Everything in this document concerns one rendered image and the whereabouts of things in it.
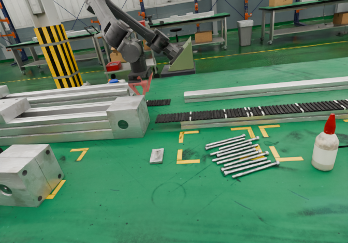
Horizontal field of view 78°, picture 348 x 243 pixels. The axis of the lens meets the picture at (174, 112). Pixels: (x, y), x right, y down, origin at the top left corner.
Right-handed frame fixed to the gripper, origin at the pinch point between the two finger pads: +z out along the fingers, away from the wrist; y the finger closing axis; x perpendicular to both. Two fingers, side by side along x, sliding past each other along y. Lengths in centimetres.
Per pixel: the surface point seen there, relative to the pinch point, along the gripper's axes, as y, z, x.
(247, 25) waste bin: -475, 37, 130
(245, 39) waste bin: -479, 69, 127
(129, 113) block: 23.9, -3.7, 2.1
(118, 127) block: 24.0, 0.5, -2.4
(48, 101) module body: 4.0, -2.1, -37.4
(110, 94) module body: 5.0, -2.8, -11.2
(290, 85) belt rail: 2, 2, 52
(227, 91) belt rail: 1.8, 1.7, 31.0
